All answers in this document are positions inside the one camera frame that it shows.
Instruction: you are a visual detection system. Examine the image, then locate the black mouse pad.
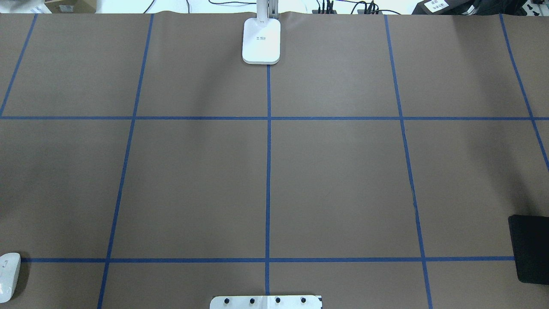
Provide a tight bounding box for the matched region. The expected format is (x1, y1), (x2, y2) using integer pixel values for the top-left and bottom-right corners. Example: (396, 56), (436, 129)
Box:
(508, 215), (549, 285)

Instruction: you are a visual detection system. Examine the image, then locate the white computer mouse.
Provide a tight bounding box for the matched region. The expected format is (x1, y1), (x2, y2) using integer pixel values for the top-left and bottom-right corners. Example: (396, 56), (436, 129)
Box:
(0, 252), (21, 303)

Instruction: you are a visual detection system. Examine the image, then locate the cardboard box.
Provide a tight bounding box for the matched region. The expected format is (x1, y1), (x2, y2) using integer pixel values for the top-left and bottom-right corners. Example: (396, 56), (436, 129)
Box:
(44, 0), (97, 14)

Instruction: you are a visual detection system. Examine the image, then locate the white camera pole base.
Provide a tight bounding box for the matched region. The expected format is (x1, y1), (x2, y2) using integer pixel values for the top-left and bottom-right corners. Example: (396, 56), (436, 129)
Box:
(209, 295), (323, 309)

